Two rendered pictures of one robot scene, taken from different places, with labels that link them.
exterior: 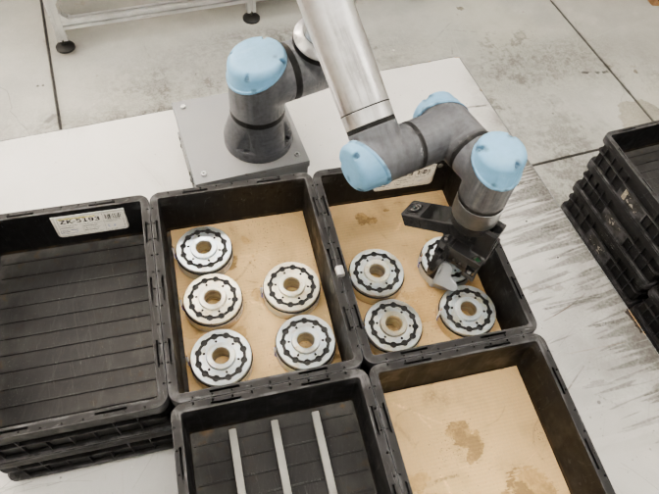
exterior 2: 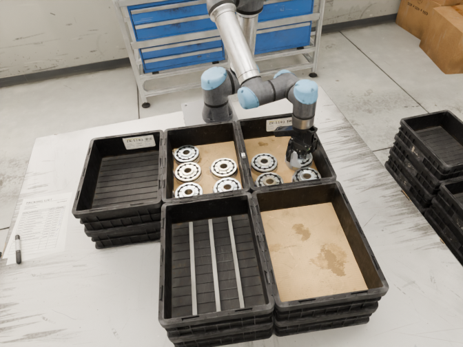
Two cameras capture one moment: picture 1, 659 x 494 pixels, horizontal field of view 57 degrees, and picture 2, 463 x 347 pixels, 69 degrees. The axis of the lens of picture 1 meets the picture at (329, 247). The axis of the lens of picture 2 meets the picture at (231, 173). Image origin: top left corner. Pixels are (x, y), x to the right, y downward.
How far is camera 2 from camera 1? 0.42 m
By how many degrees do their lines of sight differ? 15
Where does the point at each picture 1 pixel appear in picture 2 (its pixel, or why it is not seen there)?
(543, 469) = (340, 245)
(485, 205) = (302, 113)
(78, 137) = (141, 122)
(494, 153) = (302, 86)
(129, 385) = not seen: hidden behind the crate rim
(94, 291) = (138, 171)
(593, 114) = not seen: hidden behind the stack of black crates
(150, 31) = (184, 97)
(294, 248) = (228, 155)
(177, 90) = not seen: hidden behind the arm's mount
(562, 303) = (366, 186)
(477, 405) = (309, 217)
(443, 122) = (282, 79)
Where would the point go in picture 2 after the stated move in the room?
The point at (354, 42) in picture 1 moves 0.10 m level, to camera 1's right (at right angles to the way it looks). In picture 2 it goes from (241, 46) to (271, 47)
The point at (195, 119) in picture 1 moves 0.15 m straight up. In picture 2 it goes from (190, 109) to (185, 82)
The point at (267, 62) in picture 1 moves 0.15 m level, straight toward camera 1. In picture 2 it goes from (218, 75) to (215, 94)
